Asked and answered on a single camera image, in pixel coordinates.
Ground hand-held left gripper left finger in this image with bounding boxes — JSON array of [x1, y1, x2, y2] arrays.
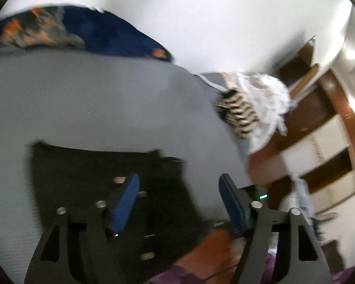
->
[[24, 172, 141, 284]]

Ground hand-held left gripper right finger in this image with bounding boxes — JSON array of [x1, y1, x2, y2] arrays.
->
[[219, 173, 333, 284]]

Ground striped black and beige cloth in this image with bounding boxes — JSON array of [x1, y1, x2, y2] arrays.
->
[[214, 89, 259, 139]]

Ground person's right forearm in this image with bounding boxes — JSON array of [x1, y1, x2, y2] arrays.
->
[[247, 142, 287, 190]]

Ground brown and white wooden wardrobe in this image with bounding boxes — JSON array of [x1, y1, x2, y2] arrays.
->
[[266, 35, 355, 213]]

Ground navy floral pillow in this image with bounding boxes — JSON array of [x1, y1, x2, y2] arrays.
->
[[0, 4, 175, 62]]

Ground black pants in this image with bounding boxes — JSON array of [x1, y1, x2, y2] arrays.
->
[[27, 142, 213, 284]]

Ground light blue cloth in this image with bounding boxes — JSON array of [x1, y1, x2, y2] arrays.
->
[[290, 179, 317, 225]]

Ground white crumpled cloth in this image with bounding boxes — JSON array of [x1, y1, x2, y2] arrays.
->
[[225, 71, 298, 154]]

